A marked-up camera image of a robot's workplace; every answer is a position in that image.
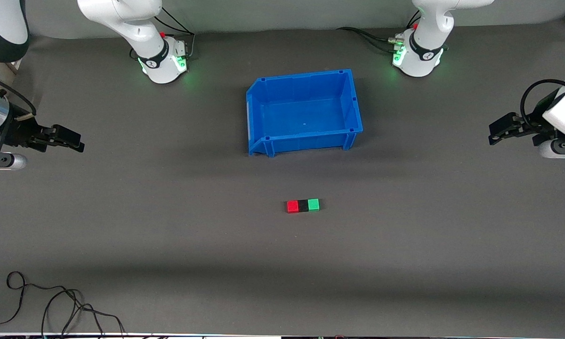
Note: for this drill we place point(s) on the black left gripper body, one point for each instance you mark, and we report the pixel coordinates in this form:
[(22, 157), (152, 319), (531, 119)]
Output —
[(533, 126)]

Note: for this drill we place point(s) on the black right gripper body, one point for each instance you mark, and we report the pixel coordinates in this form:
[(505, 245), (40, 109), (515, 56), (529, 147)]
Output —
[(20, 133)]

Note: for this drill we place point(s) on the small green cube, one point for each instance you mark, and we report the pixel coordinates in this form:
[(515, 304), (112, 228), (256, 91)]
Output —
[(313, 205)]

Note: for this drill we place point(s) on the small red cube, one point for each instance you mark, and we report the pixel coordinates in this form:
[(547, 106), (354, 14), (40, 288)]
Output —
[(292, 206)]

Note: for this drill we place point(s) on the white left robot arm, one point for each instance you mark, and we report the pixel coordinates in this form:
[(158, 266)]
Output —
[(423, 52)]

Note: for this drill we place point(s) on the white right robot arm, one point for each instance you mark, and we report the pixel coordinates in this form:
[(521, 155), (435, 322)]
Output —
[(141, 28)]

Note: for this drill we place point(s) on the small black cube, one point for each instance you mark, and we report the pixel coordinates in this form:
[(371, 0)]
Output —
[(303, 205)]

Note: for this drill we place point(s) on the blue plastic storage bin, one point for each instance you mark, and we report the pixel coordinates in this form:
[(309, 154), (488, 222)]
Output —
[(306, 113)]

